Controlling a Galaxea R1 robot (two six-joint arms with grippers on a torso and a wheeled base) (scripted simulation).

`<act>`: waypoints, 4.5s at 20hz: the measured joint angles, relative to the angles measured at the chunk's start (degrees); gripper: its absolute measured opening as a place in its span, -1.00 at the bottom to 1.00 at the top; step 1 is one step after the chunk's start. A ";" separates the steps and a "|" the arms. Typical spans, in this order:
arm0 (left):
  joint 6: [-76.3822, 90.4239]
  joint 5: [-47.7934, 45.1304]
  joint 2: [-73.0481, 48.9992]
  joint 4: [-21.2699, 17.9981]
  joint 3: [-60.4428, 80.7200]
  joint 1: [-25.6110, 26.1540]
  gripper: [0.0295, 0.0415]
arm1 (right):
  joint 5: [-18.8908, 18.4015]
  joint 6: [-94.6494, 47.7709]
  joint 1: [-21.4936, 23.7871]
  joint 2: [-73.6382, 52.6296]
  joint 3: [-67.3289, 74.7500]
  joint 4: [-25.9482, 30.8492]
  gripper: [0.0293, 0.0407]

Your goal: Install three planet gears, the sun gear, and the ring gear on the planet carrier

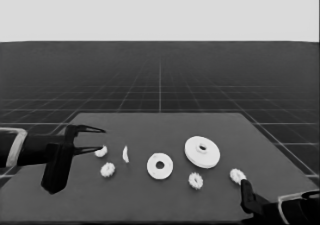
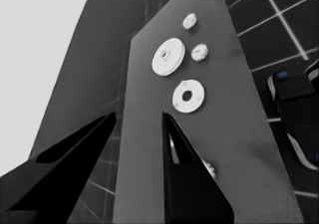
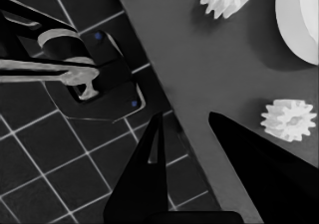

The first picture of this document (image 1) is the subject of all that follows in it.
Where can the small white gear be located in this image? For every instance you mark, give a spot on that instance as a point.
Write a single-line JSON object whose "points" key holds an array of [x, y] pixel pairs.
{"points": [[99, 153], [199, 181], [111, 169], [234, 174]]}

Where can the large thick white disc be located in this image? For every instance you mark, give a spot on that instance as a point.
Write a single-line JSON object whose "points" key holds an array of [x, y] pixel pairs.
{"points": [[211, 155]]}

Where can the small thin white T-piece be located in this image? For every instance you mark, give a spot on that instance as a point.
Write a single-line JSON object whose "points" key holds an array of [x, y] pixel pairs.
{"points": [[125, 155]]}

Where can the white round carrier with pins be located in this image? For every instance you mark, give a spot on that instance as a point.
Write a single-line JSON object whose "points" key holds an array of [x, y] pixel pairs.
{"points": [[151, 168]]}

